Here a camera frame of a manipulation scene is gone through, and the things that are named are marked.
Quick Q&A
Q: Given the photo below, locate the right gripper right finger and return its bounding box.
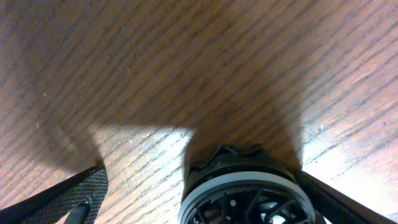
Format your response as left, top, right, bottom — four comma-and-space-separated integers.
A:
294, 171, 394, 224

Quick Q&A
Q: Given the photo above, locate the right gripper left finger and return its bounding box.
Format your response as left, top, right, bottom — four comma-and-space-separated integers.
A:
1, 163, 108, 223

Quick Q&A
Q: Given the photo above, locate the black round spinner toy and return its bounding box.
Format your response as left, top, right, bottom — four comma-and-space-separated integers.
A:
177, 144, 316, 224

